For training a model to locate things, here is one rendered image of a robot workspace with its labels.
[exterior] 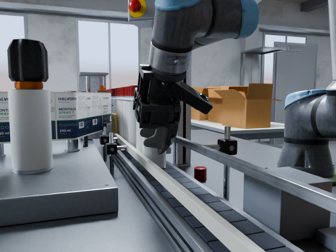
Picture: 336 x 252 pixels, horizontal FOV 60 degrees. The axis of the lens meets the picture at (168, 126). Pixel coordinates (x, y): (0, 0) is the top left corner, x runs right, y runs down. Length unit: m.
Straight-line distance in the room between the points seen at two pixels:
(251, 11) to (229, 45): 5.53
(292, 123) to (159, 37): 0.50
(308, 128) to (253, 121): 1.69
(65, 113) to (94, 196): 0.42
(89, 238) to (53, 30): 4.96
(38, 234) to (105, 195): 0.13
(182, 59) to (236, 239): 0.32
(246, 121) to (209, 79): 3.42
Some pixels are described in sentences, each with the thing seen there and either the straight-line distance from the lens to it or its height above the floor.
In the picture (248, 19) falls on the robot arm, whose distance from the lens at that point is 0.56.
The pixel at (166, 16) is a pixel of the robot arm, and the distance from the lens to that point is 0.49.
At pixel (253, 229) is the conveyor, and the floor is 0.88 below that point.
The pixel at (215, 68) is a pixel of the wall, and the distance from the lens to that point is 5.89.
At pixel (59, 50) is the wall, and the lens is 5.29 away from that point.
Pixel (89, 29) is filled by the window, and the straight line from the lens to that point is 5.34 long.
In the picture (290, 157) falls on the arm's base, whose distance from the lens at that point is 0.88.
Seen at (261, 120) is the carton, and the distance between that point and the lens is 2.58.
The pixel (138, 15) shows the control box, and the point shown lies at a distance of 0.97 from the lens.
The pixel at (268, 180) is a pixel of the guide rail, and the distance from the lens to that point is 0.37.
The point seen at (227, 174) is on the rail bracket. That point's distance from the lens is 0.59.
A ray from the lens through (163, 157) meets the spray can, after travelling 0.69.
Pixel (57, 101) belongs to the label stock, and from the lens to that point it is 0.94.
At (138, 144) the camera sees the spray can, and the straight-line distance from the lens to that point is 0.79.
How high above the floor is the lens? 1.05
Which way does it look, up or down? 6 degrees down
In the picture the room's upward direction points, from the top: straight up
